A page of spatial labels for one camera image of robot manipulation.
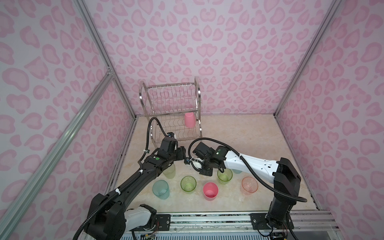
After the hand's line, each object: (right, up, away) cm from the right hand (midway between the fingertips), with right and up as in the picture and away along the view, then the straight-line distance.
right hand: (202, 165), depth 82 cm
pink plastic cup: (-8, +26, +19) cm, 33 cm away
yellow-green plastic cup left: (-19, -6, +8) cm, 22 cm away
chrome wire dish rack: (-19, +37, +34) cm, 54 cm away
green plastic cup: (+13, -9, +6) cm, 17 cm away
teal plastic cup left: (-23, -14, +2) cm, 27 cm away
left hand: (-11, +9, +2) cm, 15 cm away
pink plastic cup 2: (+4, -14, 0) cm, 15 cm away
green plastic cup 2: (-8, -12, +4) cm, 15 cm away
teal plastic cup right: (+12, +5, -28) cm, 30 cm away
